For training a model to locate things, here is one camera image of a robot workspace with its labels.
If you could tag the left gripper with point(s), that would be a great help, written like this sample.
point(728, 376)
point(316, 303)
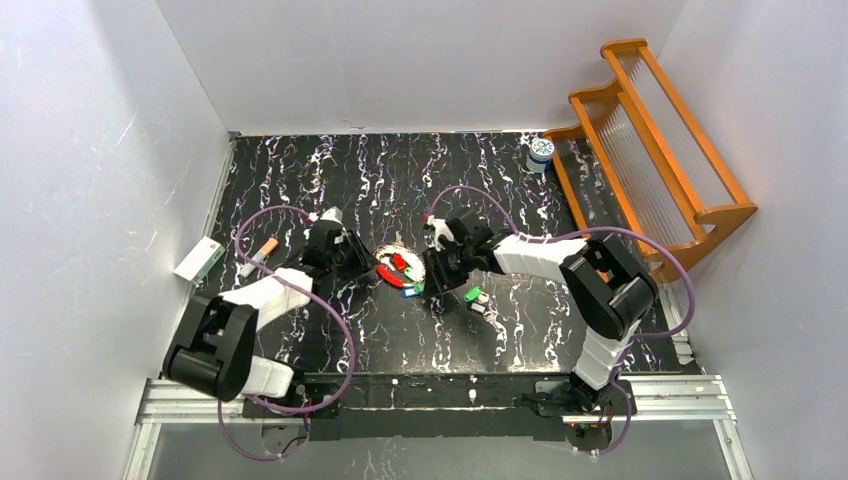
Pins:
point(353, 251)

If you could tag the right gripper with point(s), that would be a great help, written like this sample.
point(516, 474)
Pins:
point(448, 263)

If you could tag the keyring with coloured tags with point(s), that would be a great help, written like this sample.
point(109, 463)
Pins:
point(401, 268)

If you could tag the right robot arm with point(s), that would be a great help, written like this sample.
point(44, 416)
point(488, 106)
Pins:
point(611, 289)

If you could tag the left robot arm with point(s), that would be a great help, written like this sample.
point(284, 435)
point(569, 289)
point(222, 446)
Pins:
point(212, 350)

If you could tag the green tagged loose key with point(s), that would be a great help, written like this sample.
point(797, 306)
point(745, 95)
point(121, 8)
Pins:
point(477, 300)

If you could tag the orange white marker tube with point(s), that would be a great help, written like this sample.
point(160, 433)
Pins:
point(259, 258)

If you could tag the small white blue jar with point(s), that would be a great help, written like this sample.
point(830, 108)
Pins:
point(540, 156)

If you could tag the white cardboard box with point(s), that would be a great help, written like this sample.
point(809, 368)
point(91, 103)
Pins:
point(198, 262)

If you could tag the orange wooden rack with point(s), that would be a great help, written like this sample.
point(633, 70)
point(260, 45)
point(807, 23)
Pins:
point(666, 178)

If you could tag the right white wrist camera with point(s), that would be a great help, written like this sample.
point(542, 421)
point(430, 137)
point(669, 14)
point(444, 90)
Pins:
point(443, 237)

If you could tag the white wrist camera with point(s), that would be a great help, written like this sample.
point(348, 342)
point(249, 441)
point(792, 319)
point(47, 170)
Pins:
point(443, 237)
point(331, 218)

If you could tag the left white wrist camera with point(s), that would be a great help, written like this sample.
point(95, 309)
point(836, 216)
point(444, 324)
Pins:
point(331, 218)

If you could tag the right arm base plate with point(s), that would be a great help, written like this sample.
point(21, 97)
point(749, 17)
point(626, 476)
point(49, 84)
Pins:
point(559, 398)

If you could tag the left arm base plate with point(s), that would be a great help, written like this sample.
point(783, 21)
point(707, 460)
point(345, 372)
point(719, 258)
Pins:
point(299, 395)

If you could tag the aluminium rail frame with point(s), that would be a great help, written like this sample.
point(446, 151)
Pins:
point(449, 405)

